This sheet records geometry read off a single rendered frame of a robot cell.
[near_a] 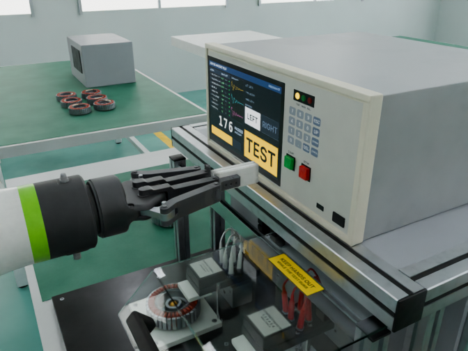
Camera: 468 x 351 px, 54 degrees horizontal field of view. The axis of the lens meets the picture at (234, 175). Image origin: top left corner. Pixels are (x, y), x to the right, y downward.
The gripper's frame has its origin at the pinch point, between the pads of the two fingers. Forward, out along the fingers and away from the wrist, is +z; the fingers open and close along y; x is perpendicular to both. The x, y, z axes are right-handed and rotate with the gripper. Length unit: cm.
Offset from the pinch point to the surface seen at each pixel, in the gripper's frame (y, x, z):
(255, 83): -10.6, 10.0, 9.6
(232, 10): -469, -27, 256
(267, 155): -6.3, -1.0, 9.6
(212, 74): -26.2, 8.5, 9.6
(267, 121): -6.9, 4.7, 9.6
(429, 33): -470, -76, 622
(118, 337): -20.6, -41.2, -15.3
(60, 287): -45, -43, -23
